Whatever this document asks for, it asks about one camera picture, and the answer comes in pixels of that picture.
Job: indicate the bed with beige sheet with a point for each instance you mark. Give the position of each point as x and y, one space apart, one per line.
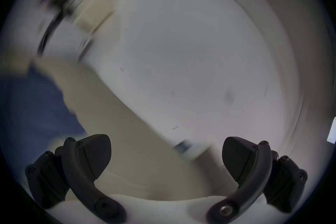
126 149

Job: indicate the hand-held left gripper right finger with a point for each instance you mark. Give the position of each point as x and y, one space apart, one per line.
252 165

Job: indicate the dark blue shirt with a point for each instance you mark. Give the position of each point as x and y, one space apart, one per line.
36 104

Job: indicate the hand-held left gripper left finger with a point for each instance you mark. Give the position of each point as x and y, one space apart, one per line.
78 165

